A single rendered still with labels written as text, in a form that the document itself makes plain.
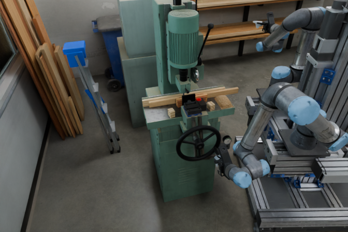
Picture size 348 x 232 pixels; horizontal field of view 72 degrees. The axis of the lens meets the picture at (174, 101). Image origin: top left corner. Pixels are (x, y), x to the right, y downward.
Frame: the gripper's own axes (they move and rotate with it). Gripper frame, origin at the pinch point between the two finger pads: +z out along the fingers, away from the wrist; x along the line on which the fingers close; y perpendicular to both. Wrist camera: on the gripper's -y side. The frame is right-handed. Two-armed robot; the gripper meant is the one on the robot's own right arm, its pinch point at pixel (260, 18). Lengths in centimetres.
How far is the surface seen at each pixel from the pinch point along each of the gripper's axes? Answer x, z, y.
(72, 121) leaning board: -198, 39, 78
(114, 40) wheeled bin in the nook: -132, 117, 29
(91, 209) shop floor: -184, -61, 100
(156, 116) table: -112, -66, 19
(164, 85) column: -99, -36, 17
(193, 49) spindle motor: -80, -62, -18
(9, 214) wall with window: -228, -69, 64
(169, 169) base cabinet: -112, -71, 67
